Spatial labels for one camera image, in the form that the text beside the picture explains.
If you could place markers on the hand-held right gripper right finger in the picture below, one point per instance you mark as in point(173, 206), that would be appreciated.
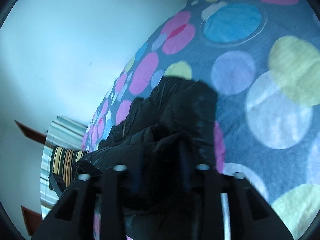
point(185, 172)

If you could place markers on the brown wooden door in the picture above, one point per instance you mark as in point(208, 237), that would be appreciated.
point(32, 133)

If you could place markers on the polka dot bed sheet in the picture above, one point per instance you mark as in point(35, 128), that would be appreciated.
point(250, 80)

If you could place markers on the striped headboard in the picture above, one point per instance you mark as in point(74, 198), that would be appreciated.
point(65, 130)

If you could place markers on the striped throw pillow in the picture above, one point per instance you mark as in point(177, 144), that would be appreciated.
point(63, 160)

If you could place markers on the black puffer jacket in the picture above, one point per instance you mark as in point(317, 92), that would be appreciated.
point(180, 110)

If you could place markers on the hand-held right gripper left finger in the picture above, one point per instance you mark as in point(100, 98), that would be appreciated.
point(136, 182)

